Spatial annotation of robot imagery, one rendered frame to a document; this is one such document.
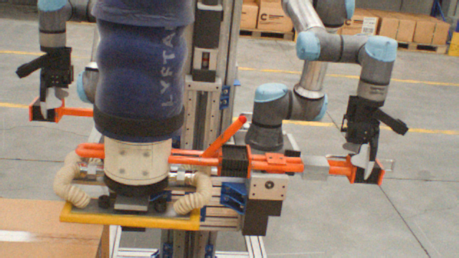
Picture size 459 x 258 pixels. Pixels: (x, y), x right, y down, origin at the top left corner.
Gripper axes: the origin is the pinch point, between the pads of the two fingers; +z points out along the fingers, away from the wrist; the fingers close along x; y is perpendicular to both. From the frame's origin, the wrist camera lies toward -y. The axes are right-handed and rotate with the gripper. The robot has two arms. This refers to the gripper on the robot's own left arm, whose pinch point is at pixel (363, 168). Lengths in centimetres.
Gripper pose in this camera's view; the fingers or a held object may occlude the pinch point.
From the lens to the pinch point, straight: 146.0
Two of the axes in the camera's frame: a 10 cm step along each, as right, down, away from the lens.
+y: -9.9, -0.8, -0.8
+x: 0.4, 3.8, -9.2
